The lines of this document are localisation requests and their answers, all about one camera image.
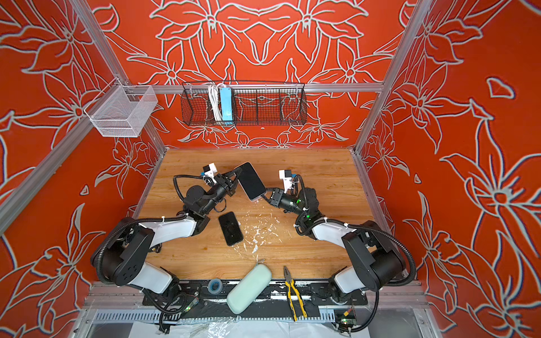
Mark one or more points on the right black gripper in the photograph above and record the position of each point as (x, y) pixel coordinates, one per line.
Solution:
(277, 194)

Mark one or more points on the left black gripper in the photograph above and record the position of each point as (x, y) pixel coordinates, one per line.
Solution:
(224, 184)

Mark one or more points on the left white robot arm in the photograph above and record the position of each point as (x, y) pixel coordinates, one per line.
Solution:
(121, 259)

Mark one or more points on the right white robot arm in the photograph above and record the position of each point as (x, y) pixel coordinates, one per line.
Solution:
(377, 258)

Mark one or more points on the mint green glasses case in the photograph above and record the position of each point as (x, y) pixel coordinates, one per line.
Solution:
(249, 288)

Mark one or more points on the light blue box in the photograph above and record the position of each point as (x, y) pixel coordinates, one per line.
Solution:
(226, 105)

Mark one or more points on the blue tape roll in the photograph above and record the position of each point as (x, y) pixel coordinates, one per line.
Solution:
(215, 286)

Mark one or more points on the green circuit board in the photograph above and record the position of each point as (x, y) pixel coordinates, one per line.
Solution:
(347, 318)

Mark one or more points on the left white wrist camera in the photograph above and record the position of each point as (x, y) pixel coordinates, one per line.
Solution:
(209, 171)

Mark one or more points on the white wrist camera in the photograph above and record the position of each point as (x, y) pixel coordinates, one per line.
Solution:
(287, 177)
(209, 171)

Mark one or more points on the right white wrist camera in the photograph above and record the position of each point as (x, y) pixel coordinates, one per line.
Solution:
(287, 177)

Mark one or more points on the black wire wall basket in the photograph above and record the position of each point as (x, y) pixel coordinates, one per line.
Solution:
(255, 103)

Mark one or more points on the yellow handled pliers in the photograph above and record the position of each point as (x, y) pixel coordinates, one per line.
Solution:
(294, 298)

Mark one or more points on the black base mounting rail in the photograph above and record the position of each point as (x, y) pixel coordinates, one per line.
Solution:
(307, 300)

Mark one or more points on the clear plastic wall bin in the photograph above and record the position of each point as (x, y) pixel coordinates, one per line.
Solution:
(122, 111)

